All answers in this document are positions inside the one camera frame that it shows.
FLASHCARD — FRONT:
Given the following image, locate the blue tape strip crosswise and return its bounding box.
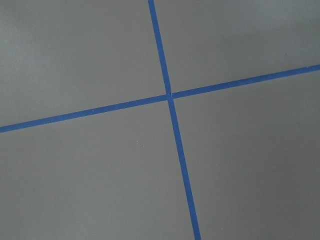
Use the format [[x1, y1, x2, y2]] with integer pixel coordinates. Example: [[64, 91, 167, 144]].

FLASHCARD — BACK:
[[0, 64, 320, 133]]

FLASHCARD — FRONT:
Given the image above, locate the blue tape strip lengthwise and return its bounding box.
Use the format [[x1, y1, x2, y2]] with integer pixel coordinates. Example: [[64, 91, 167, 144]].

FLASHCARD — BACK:
[[148, 0, 202, 240]]

